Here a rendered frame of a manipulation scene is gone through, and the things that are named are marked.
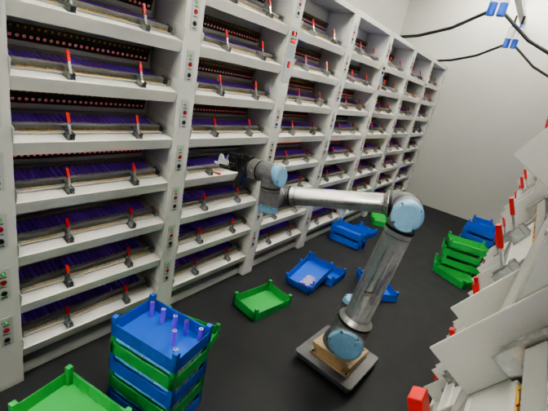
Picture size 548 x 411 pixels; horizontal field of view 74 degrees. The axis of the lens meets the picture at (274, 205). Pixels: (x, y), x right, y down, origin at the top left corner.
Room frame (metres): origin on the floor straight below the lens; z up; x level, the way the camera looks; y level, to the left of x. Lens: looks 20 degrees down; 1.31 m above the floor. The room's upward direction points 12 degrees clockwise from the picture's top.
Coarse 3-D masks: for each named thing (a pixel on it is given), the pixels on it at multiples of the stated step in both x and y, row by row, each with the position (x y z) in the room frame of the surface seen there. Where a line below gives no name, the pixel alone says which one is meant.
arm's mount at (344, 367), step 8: (320, 336) 1.53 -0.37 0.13; (312, 344) 1.47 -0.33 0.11; (320, 344) 1.46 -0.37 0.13; (312, 352) 1.46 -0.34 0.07; (320, 352) 1.44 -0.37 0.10; (328, 352) 1.42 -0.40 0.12; (328, 360) 1.41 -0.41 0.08; (336, 360) 1.39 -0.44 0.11; (344, 360) 1.40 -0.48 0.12; (352, 360) 1.41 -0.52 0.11; (360, 360) 1.47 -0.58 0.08; (336, 368) 1.39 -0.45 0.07; (344, 368) 1.37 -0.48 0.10; (352, 368) 1.39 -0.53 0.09; (344, 376) 1.35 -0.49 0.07
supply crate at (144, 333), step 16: (144, 304) 1.18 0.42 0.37; (160, 304) 1.20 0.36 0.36; (112, 320) 1.04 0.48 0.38; (128, 320) 1.11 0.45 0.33; (144, 320) 1.14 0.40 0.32; (192, 320) 1.14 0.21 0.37; (128, 336) 1.01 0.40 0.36; (144, 336) 1.06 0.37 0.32; (160, 336) 1.08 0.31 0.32; (192, 336) 1.11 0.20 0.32; (208, 336) 1.09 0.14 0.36; (144, 352) 0.98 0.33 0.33; (160, 352) 0.95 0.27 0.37; (176, 352) 0.94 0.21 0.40; (192, 352) 1.01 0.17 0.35; (176, 368) 0.93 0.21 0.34
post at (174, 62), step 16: (160, 0) 1.65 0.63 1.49; (176, 0) 1.59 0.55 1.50; (192, 0) 1.58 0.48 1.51; (176, 16) 1.59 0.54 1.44; (192, 32) 1.59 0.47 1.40; (160, 48) 1.63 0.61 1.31; (192, 48) 1.60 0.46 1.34; (160, 64) 1.63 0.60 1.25; (176, 64) 1.57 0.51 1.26; (192, 80) 1.62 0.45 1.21; (176, 96) 1.56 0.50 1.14; (192, 96) 1.63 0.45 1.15; (160, 112) 1.61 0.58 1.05; (176, 112) 1.56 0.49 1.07; (176, 128) 1.57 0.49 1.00; (176, 144) 1.58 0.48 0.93; (144, 160) 1.66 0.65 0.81; (160, 160) 1.60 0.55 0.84; (176, 176) 1.59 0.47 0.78; (160, 192) 1.59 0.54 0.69; (176, 224) 1.62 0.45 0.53; (160, 240) 1.57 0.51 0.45; (176, 240) 1.63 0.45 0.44; (160, 272) 1.56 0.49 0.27; (160, 288) 1.57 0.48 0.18
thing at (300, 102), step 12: (300, 84) 2.65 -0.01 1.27; (312, 84) 2.76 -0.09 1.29; (288, 96) 2.36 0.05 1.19; (300, 96) 2.49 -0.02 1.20; (312, 96) 2.71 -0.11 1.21; (324, 96) 2.78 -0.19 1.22; (288, 108) 2.28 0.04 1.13; (300, 108) 2.39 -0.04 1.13; (312, 108) 2.51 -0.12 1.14; (324, 108) 2.64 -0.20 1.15
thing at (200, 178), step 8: (248, 152) 2.21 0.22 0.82; (192, 176) 1.70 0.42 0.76; (200, 176) 1.73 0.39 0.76; (208, 176) 1.77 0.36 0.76; (216, 176) 1.82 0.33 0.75; (224, 176) 1.87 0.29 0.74; (232, 176) 1.93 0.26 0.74; (184, 184) 1.65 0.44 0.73; (192, 184) 1.69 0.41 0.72; (200, 184) 1.74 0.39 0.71
